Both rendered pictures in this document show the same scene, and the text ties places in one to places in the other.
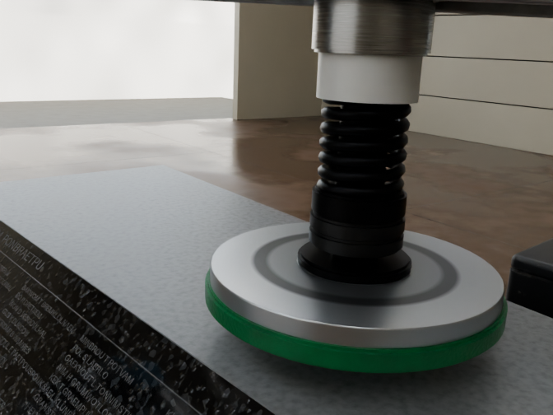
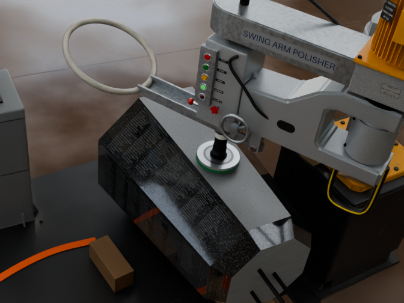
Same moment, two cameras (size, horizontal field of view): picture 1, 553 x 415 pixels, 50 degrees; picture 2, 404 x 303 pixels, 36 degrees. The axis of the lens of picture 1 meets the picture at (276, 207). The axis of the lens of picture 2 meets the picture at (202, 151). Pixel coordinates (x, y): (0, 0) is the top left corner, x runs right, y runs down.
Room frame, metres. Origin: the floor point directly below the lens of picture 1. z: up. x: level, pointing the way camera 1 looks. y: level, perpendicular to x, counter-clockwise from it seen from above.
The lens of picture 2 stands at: (-1.91, -0.24, 2.84)
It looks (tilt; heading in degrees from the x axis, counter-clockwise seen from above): 40 degrees down; 6
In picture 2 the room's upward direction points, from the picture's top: 8 degrees clockwise
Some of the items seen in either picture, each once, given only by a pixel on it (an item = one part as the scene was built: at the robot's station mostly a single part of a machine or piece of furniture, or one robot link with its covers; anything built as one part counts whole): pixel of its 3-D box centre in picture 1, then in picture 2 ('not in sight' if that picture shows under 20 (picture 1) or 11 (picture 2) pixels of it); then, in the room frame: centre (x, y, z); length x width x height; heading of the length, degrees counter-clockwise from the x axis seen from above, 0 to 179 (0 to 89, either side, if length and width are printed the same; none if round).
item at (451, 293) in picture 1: (353, 270); (218, 155); (0.41, -0.06, 0.87); 0.21 x 0.21 x 0.01
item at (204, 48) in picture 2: not in sight; (206, 76); (0.33, 0.04, 1.37); 0.08 x 0.03 x 0.28; 72
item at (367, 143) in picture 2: not in sight; (372, 133); (0.21, -0.68, 1.34); 0.19 x 0.19 x 0.20
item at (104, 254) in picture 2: not in sight; (110, 263); (0.24, 0.42, 0.07); 0.30 x 0.12 x 0.12; 47
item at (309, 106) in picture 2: not in sight; (309, 118); (0.28, -0.43, 1.30); 0.74 x 0.23 x 0.49; 72
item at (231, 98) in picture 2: not in sight; (246, 86); (0.39, -0.14, 1.32); 0.36 x 0.22 x 0.45; 72
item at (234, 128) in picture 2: not in sight; (238, 124); (0.26, -0.14, 1.20); 0.15 x 0.10 x 0.15; 72
